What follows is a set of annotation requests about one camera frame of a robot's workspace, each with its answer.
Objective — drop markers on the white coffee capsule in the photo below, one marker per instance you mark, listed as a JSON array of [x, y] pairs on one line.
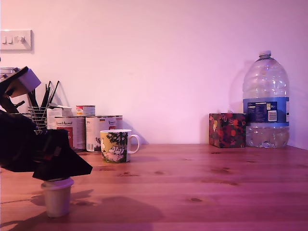
[[57, 202]]

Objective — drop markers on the cartoon print coffee mug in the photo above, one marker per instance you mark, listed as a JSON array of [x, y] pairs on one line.
[[114, 146]]

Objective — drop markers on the large can with red label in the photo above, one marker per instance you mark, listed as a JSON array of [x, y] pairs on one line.
[[75, 132]]

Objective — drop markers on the large white labelled can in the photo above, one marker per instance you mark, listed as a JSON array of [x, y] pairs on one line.
[[92, 134], [119, 122]]

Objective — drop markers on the white carton box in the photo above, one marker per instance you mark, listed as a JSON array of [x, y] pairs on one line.
[[54, 118]]

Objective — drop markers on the small orange labelled can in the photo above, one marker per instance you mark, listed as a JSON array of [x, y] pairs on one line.
[[85, 110]]

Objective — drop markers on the floral patterned box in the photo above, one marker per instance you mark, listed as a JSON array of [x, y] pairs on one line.
[[227, 131]]

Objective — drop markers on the large clear water bottle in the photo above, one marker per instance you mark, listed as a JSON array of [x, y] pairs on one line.
[[265, 108]]

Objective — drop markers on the pale grey camera box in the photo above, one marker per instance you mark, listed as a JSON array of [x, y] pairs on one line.
[[29, 80]]

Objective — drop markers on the white wall light switch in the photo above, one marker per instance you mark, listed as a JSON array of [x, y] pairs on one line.
[[16, 40]]

